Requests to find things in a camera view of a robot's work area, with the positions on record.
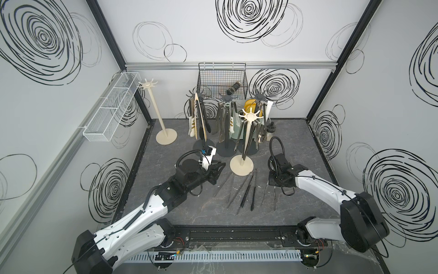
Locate cream utensil rack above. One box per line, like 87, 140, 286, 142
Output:
139, 78, 177, 146
230, 108, 263, 177

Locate mint green toaster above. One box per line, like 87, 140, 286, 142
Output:
231, 113, 245, 139

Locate black steel tongs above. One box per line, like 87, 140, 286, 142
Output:
200, 100, 212, 133

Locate slim steel tongs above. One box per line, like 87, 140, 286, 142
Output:
234, 118, 245, 151

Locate glass sugar jar black lid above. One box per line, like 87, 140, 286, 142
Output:
266, 122, 276, 141

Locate dark bottle in basket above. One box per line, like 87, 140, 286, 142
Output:
226, 82, 241, 96

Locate black tweezer tongs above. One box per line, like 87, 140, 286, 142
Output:
227, 171, 256, 215

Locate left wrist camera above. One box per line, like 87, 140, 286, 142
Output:
201, 146, 217, 171

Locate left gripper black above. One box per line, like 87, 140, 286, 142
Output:
184, 159, 225, 195

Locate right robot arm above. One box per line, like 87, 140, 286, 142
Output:
267, 137, 390, 253

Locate white handled slim tongs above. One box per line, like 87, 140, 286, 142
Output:
261, 186, 278, 212

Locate large steel tongs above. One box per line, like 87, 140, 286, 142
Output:
212, 102, 224, 135

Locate grey utensil rack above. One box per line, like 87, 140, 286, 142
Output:
216, 94, 235, 157
185, 91, 214, 149
237, 93, 266, 152

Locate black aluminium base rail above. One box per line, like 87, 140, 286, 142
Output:
150, 225, 372, 249

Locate grey slotted cable duct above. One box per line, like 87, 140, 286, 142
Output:
126, 250, 302, 264

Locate black wire wall basket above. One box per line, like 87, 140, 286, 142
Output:
196, 62, 249, 100

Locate steel v-shaped tongs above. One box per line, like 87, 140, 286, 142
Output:
213, 172, 235, 201

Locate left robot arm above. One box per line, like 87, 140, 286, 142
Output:
71, 146, 226, 274

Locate white wire wall basket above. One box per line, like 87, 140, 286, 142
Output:
83, 72, 140, 142

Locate steel slotted tongs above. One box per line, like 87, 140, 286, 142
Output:
219, 102, 230, 142

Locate beige plastic tongs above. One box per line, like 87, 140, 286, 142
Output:
195, 93, 206, 142

